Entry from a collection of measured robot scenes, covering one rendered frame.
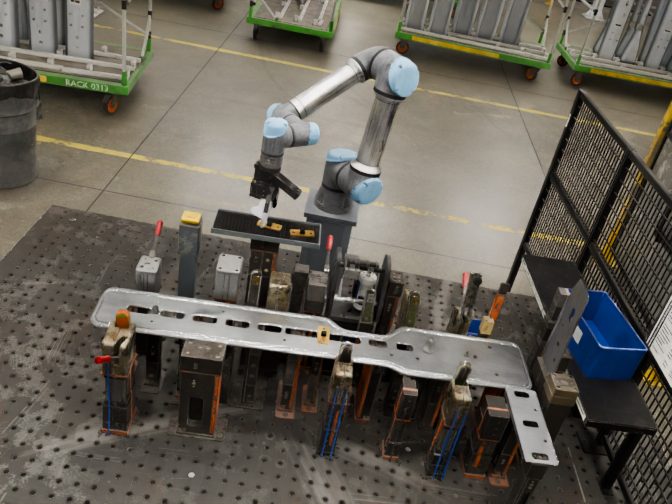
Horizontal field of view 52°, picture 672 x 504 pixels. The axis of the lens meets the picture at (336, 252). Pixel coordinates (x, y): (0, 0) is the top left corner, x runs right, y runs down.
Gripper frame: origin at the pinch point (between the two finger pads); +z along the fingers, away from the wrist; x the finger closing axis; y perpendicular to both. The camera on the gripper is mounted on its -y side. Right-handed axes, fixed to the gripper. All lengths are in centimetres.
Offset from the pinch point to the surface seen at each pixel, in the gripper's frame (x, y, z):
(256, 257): 4.9, 1.7, 13.7
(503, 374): 25, -87, 19
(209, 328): 40.6, 5.1, 19.1
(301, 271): 12.5, -15.8, 9.3
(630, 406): 28, -125, 16
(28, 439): 74, 46, 49
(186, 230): 9.7, 25.7, 6.9
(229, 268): 22.9, 5.8, 8.0
